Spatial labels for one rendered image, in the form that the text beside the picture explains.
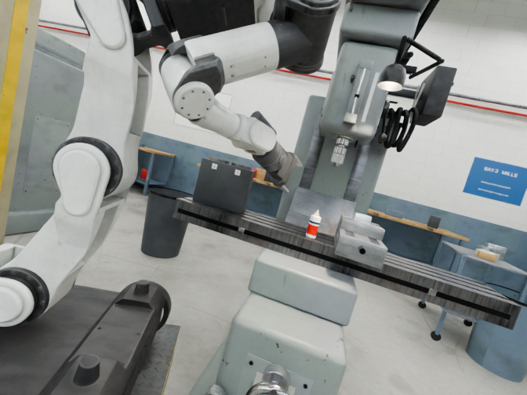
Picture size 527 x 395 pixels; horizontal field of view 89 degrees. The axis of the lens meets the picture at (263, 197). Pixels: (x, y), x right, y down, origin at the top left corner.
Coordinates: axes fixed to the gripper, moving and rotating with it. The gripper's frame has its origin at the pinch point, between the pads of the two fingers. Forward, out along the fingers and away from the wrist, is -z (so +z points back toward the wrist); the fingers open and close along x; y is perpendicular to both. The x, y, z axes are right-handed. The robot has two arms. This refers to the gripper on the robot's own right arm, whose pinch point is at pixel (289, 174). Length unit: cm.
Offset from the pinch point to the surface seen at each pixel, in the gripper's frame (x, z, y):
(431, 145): 251, -408, 55
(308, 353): -44, 0, -32
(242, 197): -13.2, -8.4, 22.2
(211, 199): -20.2, -2.6, 32.0
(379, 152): 41, -53, -4
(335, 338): -39, -10, -34
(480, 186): 220, -463, -30
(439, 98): 63, -37, -24
